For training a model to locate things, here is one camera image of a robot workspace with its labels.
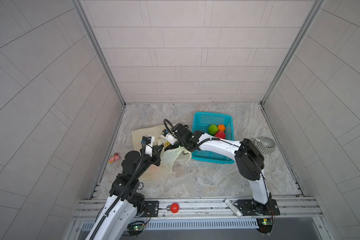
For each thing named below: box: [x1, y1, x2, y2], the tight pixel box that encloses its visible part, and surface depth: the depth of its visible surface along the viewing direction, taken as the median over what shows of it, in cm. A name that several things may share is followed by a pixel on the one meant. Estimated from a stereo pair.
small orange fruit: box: [218, 124, 226, 132], surface depth 100 cm
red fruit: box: [215, 130, 226, 140], surface depth 95 cm
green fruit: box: [208, 124, 219, 136], surface depth 96 cm
